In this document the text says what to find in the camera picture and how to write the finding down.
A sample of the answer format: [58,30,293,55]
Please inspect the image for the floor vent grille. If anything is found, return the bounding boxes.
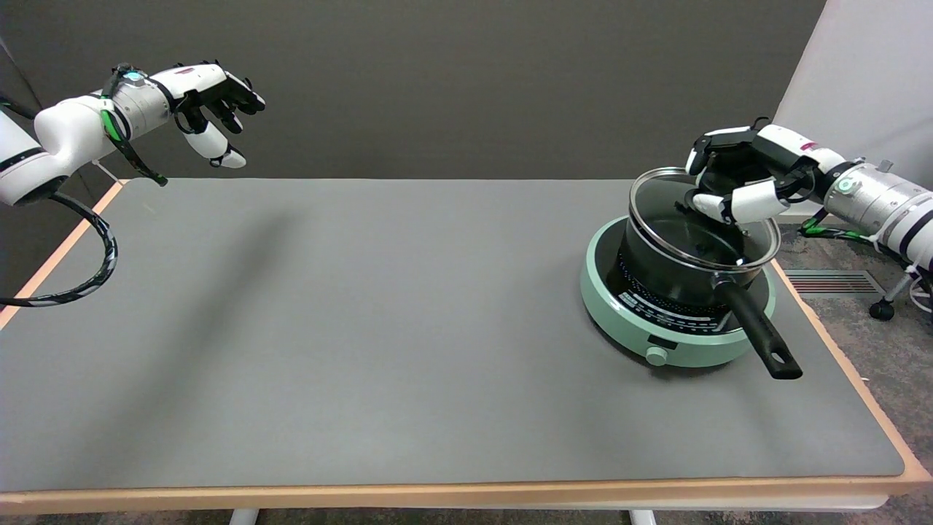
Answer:
[784,270,886,296]

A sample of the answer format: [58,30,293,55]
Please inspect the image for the grey table mat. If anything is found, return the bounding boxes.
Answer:
[0,179,906,493]

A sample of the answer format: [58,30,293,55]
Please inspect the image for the glass pot lid black knob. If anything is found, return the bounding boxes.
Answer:
[628,166,782,274]

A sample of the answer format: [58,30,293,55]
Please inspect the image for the black pot with long handle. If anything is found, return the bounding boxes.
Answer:
[616,175,804,381]

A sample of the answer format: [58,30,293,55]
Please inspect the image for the green black strap cable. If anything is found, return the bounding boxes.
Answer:
[100,64,168,187]

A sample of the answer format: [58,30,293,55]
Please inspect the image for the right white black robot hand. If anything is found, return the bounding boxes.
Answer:
[685,120,846,227]

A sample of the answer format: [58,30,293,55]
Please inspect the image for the green black wrist cable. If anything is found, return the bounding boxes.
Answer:
[798,211,879,246]

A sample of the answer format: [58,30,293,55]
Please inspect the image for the white partition board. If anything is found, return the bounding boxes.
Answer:
[773,0,933,217]

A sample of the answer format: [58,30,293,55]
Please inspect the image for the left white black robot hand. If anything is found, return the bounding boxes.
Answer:
[149,60,267,170]

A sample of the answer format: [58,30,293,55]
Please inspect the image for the mint green induction cooker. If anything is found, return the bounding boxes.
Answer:
[580,215,778,368]

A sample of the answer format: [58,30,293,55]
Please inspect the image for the black braided cable loop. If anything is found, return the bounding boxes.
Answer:
[0,191,119,308]

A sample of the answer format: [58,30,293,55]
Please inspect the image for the wheeled metal stand base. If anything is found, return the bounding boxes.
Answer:
[869,262,921,322]

